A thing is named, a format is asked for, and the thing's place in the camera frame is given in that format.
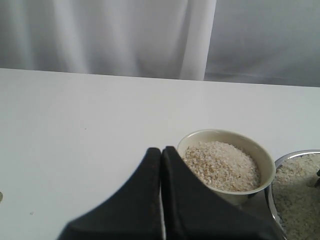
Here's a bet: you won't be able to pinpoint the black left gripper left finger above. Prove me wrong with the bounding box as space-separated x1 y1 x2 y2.
58 147 163 240

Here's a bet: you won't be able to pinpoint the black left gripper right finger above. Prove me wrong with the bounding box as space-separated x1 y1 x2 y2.
161 146 278 240

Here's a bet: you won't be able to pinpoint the rice in steel tray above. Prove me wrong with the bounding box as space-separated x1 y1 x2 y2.
272 154 320 240

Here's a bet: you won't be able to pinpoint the white rice grains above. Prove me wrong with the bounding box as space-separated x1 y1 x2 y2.
182 141 261 192

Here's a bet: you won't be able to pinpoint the white ceramic bowl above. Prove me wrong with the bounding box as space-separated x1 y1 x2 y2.
177 129 276 206

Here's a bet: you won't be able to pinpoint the round steel tray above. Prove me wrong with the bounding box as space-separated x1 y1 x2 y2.
264 149 320 240

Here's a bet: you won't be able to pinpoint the white backdrop curtain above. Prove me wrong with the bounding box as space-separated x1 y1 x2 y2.
0 0 320 87

